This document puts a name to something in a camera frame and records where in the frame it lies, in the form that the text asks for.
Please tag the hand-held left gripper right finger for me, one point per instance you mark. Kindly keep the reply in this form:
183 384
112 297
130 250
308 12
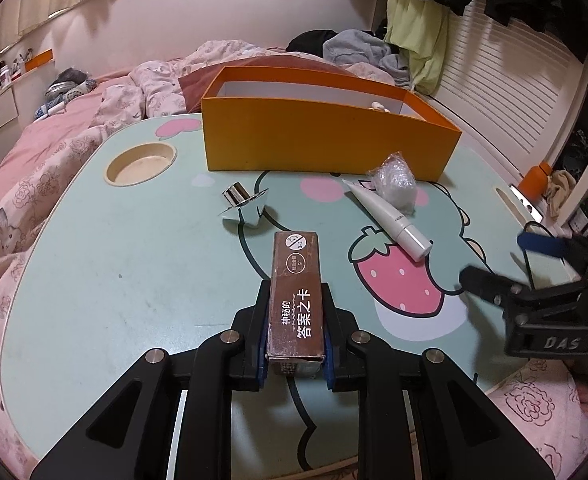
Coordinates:
336 360

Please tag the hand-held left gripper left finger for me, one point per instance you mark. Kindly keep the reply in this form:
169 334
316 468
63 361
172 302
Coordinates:
254 355

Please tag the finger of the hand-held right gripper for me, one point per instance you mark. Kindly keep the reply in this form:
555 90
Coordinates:
539 242
484 285

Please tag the brown card box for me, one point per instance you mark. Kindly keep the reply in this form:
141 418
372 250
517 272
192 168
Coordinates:
296 305

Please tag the orange cardboard box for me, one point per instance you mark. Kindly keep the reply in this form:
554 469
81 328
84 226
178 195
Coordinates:
324 145

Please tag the person's right hand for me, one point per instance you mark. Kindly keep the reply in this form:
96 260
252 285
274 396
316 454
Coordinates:
586 400

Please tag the beige cloth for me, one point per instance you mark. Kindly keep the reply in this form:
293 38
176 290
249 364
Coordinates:
559 190

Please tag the orange bottle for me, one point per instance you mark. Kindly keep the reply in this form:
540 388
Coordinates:
535 180

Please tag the white cosmetic tube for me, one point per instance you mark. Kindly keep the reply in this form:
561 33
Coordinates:
389 215

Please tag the clear plastic wrapped ball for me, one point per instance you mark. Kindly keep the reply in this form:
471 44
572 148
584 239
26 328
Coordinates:
396 182

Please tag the silver-capped star bottle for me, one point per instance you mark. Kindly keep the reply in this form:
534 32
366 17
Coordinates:
241 200

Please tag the light green cloth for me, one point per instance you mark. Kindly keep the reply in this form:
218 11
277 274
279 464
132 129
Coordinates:
419 30

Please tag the grey clothing pile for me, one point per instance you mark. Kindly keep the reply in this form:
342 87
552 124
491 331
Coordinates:
354 47

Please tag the green cartoon lap table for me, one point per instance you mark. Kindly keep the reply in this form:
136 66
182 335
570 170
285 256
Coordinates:
48 160

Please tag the black clothing pile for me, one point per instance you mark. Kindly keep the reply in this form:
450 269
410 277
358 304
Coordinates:
309 40

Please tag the grey striped clothes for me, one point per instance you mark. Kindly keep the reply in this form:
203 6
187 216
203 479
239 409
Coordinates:
66 85

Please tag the small orange shelf box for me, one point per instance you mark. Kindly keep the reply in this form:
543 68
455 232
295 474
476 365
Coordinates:
38 60

